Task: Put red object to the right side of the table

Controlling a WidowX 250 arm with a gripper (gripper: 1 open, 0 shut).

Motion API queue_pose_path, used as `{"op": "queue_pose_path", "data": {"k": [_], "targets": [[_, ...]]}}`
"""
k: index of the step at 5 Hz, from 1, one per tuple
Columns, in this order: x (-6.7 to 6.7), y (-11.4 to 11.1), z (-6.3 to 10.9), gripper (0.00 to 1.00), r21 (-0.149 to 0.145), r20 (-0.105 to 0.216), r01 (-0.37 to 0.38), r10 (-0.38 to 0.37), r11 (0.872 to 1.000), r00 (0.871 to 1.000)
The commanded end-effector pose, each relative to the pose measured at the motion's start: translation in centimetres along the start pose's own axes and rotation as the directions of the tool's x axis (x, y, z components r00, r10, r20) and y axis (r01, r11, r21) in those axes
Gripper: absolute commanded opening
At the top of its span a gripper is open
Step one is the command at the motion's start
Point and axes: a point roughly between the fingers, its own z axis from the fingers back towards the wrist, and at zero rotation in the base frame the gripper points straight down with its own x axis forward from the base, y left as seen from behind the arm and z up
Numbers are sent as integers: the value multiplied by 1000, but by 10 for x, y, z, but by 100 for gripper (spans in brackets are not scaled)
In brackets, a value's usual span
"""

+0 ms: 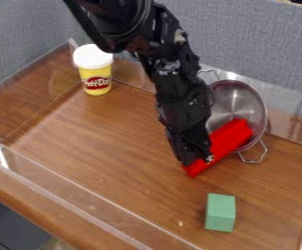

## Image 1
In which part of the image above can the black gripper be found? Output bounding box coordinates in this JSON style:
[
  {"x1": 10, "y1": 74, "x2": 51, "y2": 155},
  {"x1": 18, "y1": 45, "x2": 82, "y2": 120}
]
[{"x1": 152, "y1": 69, "x2": 214, "y2": 166}]

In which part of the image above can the red rectangular block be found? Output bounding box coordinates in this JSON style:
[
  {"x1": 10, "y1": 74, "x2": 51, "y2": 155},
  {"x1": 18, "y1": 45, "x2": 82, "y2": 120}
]
[{"x1": 182, "y1": 118, "x2": 254, "y2": 178}]

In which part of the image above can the small stainless steel pot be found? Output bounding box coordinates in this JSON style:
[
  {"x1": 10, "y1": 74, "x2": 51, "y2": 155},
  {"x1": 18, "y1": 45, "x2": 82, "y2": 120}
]
[{"x1": 198, "y1": 69, "x2": 269, "y2": 164}]

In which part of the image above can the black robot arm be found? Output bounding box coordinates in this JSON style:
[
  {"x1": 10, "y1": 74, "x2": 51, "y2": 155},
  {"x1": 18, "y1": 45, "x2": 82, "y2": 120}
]
[{"x1": 63, "y1": 0, "x2": 214, "y2": 165}]

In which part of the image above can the green foam block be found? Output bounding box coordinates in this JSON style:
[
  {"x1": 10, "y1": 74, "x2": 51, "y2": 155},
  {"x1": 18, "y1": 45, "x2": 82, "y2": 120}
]
[{"x1": 205, "y1": 193, "x2": 237, "y2": 232}]

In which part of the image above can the yellow Play-Doh container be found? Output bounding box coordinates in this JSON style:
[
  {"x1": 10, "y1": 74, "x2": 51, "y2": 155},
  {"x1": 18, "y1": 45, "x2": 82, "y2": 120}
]
[{"x1": 73, "y1": 44, "x2": 113, "y2": 96}]

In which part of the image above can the clear acrylic table barrier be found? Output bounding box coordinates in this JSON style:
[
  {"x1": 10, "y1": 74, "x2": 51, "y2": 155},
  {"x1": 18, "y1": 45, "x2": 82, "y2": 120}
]
[{"x1": 0, "y1": 41, "x2": 302, "y2": 250}]

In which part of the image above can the black cable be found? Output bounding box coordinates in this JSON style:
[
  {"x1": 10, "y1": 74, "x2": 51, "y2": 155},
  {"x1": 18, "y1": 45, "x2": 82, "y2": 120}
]
[{"x1": 197, "y1": 81, "x2": 216, "y2": 110}]

